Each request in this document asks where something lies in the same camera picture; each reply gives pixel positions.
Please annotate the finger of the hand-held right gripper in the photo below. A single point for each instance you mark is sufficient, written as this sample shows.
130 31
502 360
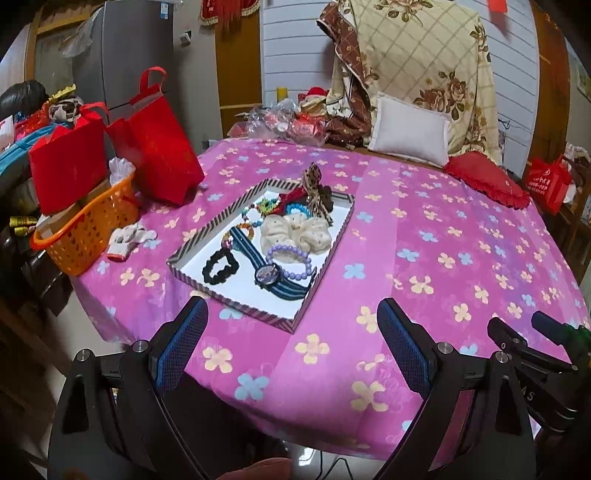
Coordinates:
508 339
551 327

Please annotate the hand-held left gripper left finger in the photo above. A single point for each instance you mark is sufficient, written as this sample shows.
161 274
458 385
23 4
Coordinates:
180 341

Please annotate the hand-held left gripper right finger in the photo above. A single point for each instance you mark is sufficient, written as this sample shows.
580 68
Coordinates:
404 346

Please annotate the striped-edge white tray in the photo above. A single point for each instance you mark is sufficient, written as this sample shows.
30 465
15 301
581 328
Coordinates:
244 290

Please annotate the cream dotted scrunchie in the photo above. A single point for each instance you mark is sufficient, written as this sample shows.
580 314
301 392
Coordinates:
277 230

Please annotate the black scrunchie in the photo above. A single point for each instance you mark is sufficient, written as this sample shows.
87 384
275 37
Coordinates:
207 272

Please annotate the striped band wristwatch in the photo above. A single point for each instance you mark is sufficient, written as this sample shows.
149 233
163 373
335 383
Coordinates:
268 274

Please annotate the white work glove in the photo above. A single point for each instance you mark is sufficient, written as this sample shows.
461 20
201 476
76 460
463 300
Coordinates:
131 237

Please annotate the pink floral tablecloth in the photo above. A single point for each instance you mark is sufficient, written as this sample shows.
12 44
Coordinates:
415 230

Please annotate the orange plastic basket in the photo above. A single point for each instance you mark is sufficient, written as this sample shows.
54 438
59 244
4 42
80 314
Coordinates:
87 240

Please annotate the red printed tote bag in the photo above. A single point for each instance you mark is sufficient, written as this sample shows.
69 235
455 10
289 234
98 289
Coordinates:
549 184

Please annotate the red frilled cushion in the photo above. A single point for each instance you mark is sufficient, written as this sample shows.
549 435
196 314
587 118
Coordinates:
485 177

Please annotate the white crumpled plastic bag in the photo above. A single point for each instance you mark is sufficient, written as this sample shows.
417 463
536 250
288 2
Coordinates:
122 168

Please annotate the leopard print hair bow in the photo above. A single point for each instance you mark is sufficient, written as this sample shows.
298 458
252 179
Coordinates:
318 184

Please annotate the red shiny hair bow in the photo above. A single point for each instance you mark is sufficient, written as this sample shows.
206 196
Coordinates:
293 196

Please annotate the large red gift bag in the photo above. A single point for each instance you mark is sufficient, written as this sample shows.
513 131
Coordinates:
157 147

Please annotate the small red gift bag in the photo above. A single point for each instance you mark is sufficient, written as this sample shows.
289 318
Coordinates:
69 166

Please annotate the small white pillow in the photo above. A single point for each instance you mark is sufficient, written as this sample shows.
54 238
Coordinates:
411 129

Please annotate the red candy packets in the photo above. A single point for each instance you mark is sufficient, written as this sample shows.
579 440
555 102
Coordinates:
309 129

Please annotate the clear plastic bag pile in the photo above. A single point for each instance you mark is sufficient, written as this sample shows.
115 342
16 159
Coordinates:
272 117

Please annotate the blue bag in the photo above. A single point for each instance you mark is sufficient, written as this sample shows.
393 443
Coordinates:
18 152

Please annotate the red santa toy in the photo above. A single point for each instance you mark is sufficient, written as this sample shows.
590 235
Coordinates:
314 97

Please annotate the wooden door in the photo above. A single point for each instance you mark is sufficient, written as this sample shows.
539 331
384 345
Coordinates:
240 69

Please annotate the grey refrigerator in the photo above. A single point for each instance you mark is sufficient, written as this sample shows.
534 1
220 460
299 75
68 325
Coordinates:
138 46

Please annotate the cream floral quilt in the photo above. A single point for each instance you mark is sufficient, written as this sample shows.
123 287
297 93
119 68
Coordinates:
415 46

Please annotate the red fringed hanging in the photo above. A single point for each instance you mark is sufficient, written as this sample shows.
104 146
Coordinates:
226 11

